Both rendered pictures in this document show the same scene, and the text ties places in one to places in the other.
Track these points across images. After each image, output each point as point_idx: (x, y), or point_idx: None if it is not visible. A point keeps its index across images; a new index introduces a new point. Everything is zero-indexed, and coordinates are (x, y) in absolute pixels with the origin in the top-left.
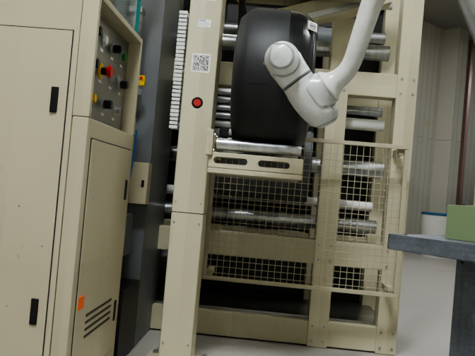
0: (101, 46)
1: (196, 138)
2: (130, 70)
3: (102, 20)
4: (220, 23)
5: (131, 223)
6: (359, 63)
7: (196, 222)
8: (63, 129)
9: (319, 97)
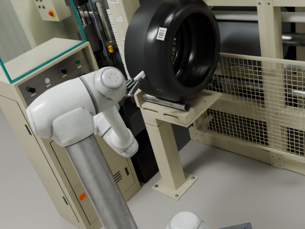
0: (47, 84)
1: None
2: (90, 60)
3: (40, 73)
4: (127, 17)
5: (141, 114)
6: (122, 136)
7: (156, 130)
8: (37, 141)
9: (114, 148)
